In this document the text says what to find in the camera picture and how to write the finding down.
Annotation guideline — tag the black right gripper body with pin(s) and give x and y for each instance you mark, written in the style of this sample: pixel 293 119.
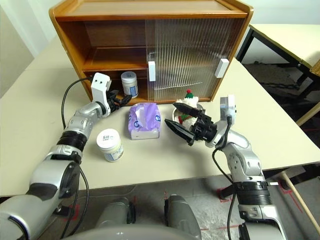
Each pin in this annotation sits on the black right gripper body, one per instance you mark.
pixel 206 130

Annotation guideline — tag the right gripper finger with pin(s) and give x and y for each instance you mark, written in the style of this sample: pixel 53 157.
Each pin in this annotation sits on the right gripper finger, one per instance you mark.
pixel 187 109
pixel 180 131

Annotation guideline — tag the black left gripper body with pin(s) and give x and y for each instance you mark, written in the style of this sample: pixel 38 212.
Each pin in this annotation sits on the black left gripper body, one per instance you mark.
pixel 113 100

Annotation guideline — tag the snowman plush toy green hat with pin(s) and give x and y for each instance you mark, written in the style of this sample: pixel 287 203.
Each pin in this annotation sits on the snowman plush toy green hat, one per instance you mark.
pixel 190 95

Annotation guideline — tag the round metal dish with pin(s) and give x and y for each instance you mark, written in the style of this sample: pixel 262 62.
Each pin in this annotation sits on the round metal dish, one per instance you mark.
pixel 175 116

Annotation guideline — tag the purple tissue pack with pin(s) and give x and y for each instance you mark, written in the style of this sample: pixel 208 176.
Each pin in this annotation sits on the purple tissue pack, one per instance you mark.
pixel 150 112

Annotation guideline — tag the ribbed clear sliding door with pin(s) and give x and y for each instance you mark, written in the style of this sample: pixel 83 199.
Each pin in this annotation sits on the ribbed clear sliding door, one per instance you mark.
pixel 221 68
pixel 151 71

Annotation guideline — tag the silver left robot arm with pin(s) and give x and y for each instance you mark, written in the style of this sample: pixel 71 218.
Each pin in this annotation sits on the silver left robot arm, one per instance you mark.
pixel 50 175

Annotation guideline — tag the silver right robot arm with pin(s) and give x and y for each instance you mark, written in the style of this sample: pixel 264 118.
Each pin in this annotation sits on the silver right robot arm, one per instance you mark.
pixel 240 160

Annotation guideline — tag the wooden cabinet shelf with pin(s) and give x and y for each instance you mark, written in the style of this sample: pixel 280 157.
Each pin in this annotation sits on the wooden cabinet shelf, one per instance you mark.
pixel 112 60

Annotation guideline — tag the wooden cabinet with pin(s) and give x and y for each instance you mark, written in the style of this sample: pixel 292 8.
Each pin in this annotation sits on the wooden cabinet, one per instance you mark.
pixel 150 11

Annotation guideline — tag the white bottle blue print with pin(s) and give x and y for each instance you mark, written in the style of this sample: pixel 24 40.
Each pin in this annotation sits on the white bottle blue print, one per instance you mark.
pixel 108 142
pixel 128 83

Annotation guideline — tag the grey rounded robot leg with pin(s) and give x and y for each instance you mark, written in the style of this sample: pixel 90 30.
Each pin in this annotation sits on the grey rounded robot leg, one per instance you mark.
pixel 182 215
pixel 115 212

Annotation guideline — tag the wooden stick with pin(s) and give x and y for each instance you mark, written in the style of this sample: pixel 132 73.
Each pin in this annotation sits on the wooden stick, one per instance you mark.
pixel 297 197

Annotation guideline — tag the grey robot torso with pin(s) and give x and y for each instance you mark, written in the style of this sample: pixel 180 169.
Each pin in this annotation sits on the grey robot torso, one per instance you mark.
pixel 130 235

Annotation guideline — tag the woven wicker basket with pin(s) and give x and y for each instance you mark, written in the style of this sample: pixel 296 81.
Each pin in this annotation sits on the woven wicker basket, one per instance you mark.
pixel 315 67

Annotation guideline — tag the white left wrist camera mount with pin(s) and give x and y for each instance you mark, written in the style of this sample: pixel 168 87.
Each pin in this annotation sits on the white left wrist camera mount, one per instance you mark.
pixel 98 82

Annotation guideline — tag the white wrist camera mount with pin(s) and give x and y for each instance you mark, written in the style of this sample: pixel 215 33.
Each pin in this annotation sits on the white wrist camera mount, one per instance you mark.
pixel 226 107
pixel 98 82

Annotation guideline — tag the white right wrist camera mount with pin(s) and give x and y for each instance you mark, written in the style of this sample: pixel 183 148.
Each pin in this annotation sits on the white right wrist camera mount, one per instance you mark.
pixel 226 107

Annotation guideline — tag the cream table black frame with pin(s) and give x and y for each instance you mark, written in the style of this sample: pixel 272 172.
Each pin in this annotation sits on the cream table black frame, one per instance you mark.
pixel 275 35

